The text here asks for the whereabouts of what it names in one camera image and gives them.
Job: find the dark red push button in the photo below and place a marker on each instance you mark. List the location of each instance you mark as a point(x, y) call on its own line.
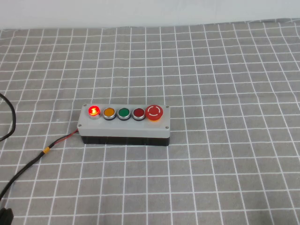
point(138, 113)

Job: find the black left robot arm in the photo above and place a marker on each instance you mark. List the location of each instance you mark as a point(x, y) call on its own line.
point(5, 216)

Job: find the red mushroom emergency stop button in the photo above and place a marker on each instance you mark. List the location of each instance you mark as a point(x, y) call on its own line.
point(153, 112)

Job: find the green push button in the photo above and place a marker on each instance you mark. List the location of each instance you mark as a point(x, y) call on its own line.
point(123, 113)

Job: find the grey black button control box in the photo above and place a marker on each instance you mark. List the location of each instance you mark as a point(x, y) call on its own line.
point(122, 131)

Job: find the yellow push button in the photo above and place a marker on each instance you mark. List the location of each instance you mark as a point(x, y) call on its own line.
point(109, 112)

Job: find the red indicator lamp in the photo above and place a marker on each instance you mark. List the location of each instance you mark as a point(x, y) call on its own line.
point(94, 110)

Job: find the grey white-checked tablecloth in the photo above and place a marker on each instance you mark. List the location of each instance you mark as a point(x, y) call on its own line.
point(211, 140)

